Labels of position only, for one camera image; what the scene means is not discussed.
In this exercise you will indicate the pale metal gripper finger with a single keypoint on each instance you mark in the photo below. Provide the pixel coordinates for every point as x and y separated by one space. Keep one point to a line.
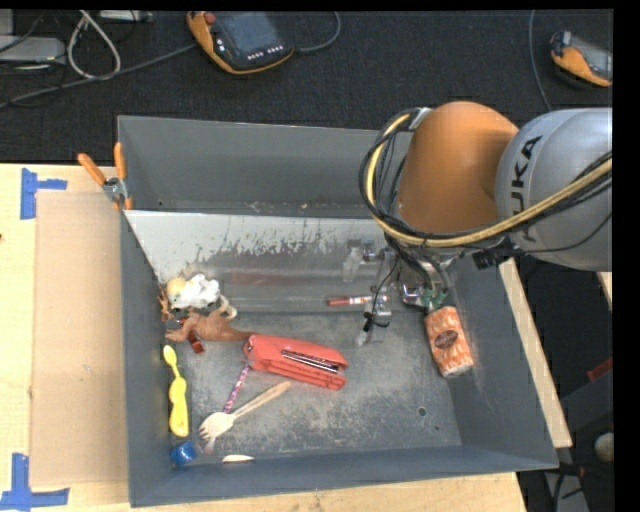
354 262
376 322

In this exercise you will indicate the red and white marker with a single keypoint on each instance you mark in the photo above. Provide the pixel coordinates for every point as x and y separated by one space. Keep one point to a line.
350 301

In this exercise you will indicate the orange patterned packet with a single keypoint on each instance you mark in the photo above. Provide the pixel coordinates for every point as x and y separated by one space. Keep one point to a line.
449 342

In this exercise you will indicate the red stapler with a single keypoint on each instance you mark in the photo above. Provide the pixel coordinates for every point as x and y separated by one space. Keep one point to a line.
295 362

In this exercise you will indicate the grey metal bin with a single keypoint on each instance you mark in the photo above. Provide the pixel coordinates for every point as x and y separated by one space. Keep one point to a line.
350 430

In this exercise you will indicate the pink striped pencil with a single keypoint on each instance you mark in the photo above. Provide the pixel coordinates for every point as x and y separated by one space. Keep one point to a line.
236 390

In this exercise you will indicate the brown toy dinosaur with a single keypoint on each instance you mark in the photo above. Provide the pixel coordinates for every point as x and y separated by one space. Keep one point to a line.
212 327

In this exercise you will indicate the white and yellow toy animal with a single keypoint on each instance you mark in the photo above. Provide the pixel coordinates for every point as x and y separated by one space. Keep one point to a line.
197 292

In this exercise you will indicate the pale wooden fork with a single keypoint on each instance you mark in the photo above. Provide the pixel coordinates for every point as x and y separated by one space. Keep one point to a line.
222 422

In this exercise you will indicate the pale flat oval piece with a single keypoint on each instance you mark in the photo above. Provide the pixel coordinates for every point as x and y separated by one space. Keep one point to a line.
237 458

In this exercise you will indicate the yellow plastic toy brush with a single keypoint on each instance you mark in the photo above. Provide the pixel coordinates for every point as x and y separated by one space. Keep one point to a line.
178 405

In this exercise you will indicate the small blue cup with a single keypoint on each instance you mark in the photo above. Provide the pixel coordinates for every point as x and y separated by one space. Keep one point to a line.
184 453

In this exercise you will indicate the brown cardboard board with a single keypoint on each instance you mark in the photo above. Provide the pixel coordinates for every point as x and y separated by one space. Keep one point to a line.
75 325

